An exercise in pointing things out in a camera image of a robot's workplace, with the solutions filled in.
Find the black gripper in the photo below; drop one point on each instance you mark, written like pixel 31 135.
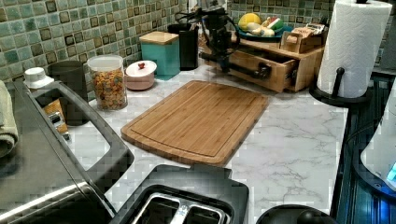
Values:
pixel 220 38

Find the wooden drawer with black handle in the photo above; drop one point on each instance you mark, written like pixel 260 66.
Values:
pixel 269 74

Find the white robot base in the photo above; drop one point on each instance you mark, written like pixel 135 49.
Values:
pixel 374 153

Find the wooden drawer cabinet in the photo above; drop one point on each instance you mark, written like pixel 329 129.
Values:
pixel 308 63

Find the dark plate of toy fruit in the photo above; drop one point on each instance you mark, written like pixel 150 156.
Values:
pixel 251 27

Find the black utensil holder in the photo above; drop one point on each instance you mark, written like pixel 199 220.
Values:
pixel 188 44

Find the bamboo cutting board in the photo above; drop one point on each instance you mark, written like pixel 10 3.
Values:
pixel 201 122

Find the teal canister with wooden lid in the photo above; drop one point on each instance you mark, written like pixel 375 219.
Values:
pixel 163 49

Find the pink pot with white lid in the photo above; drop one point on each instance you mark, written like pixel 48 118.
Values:
pixel 140 75

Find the wooden tea bag box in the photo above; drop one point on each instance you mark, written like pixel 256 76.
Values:
pixel 304 39

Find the black paper towel holder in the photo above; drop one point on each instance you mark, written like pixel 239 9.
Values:
pixel 334 98

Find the clear cereal jar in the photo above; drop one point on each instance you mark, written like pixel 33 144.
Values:
pixel 108 81

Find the white paper towel roll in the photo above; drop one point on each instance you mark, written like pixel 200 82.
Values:
pixel 353 41

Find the black toaster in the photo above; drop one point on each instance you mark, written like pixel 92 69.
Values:
pixel 201 194

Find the dark grey cup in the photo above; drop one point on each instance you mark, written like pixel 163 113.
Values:
pixel 71 73

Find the black round object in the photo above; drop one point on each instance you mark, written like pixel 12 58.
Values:
pixel 295 214

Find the white cap bottle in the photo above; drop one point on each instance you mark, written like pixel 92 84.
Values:
pixel 36 78

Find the beige towel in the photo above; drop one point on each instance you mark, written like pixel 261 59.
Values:
pixel 9 135

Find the black oven handle appliance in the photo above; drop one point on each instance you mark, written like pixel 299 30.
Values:
pixel 42 181

